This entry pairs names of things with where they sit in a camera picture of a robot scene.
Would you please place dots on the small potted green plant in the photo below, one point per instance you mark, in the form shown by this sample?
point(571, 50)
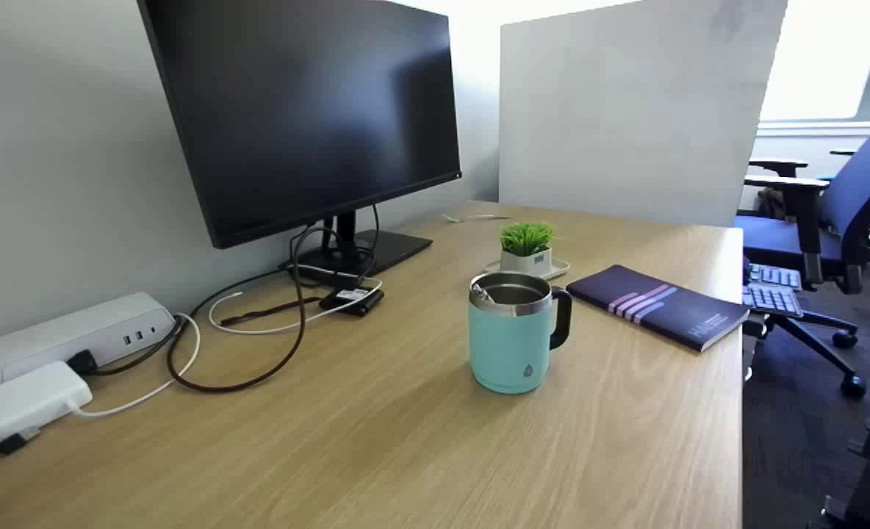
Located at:
point(559, 269)

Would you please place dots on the white power strip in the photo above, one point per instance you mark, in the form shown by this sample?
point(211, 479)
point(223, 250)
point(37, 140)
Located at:
point(73, 334)

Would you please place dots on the black computer monitor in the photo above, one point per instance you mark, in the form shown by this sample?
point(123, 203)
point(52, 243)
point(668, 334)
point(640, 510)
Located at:
point(299, 108)

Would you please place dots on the blue office chair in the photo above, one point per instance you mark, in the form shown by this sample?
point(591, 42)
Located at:
point(863, 186)

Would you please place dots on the white power adapter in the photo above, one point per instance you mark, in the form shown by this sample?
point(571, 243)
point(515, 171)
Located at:
point(24, 402)

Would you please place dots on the bright window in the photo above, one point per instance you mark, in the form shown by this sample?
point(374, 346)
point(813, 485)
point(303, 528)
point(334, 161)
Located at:
point(822, 59)

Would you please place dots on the small black dongle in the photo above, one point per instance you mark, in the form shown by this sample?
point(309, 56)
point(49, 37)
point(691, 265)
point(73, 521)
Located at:
point(355, 302)

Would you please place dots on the white divider panel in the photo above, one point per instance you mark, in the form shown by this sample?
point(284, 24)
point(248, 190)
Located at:
point(641, 108)

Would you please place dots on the black monitor stand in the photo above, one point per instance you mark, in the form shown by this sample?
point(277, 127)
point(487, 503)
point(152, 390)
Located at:
point(377, 250)

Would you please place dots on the dark purple striped notebook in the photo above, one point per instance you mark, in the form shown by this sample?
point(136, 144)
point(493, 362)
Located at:
point(671, 309)

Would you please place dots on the small green plant, white pot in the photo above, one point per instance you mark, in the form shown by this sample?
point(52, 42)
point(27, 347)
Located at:
point(527, 238)

